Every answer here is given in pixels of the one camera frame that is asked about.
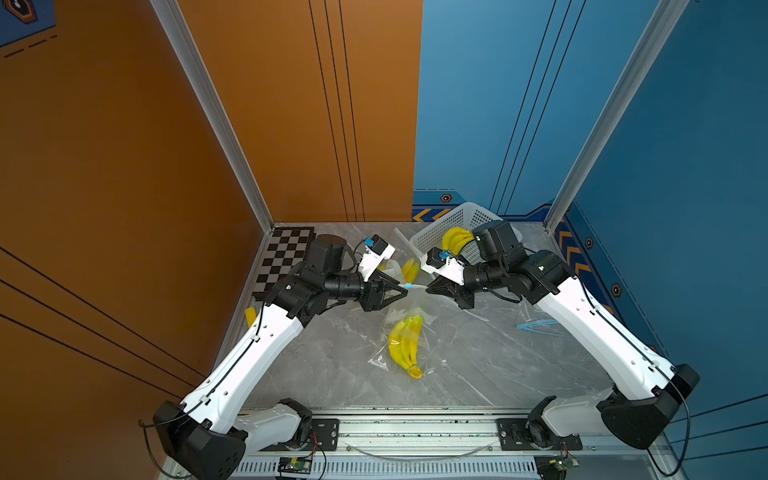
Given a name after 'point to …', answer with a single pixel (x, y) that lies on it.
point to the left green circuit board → (300, 465)
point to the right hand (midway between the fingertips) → (432, 283)
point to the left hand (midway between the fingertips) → (401, 285)
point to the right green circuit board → (564, 463)
